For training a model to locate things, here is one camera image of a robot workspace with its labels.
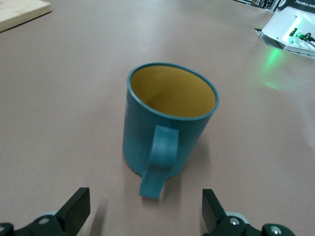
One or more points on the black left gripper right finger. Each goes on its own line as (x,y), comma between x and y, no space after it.
(214,214)

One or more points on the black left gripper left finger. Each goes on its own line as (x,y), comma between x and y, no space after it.
(73,209)

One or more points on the teal cup with yellow inside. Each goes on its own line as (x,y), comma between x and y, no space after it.
(137,137)

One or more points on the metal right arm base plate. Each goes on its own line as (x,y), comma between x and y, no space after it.
(273,44)

